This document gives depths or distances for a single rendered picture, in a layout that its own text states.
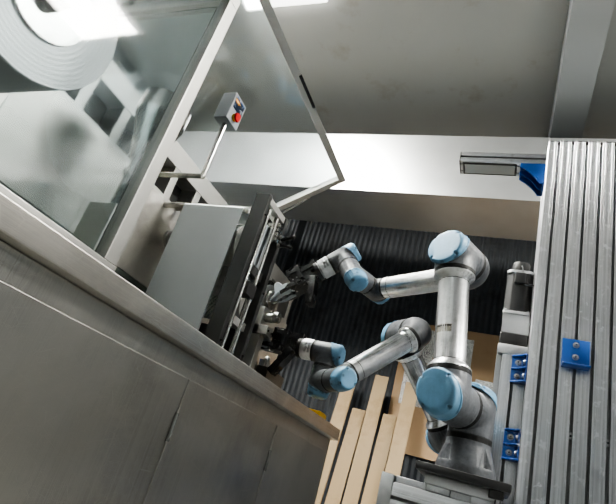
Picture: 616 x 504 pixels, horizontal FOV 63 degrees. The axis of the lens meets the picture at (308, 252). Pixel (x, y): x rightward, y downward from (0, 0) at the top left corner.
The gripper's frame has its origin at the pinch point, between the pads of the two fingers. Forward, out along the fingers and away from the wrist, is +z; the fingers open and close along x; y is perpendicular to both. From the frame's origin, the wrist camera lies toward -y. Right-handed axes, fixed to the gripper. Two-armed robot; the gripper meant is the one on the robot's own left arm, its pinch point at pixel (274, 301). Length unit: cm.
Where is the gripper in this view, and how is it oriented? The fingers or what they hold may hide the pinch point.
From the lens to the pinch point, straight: 184.9
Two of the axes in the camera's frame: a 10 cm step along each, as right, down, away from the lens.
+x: -3.1, -4.7, -8.2
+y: -3.8, -7.4, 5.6
